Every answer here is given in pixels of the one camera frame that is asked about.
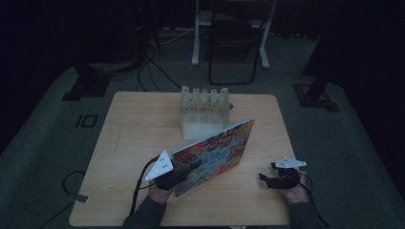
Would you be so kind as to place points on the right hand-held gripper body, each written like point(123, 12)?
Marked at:
point(286, 176)

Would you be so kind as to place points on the black folding chair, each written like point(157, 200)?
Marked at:
point(234, 35)

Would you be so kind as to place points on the grey tape strip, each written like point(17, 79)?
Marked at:
point(78, 198)

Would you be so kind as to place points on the colourful picture book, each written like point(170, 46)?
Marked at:
point(216, 156)

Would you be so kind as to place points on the white desk frame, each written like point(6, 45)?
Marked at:
point(196, 47)

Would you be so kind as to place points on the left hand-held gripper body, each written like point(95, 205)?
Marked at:
point(164, 173)

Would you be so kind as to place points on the black stand base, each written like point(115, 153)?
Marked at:
point(87, 86)
point(315, 95)

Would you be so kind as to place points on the translucent plastic book rack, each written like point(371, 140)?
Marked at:
point(200, 108)

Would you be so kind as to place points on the person's left hand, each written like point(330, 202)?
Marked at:
point(159, 194)

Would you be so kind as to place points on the person's right hand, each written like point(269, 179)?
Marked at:
point(297, 192)

